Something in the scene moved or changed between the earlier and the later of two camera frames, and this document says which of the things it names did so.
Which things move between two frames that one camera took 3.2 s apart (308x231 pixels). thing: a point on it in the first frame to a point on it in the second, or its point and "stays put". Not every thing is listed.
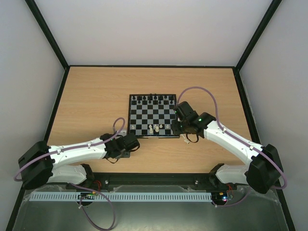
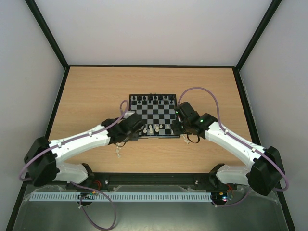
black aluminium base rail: x=155 y=182 stays put
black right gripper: x=176 y=127 stays put
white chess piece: x=150 y=131 stays put
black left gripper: x=126 y=154 to x=135 y=137
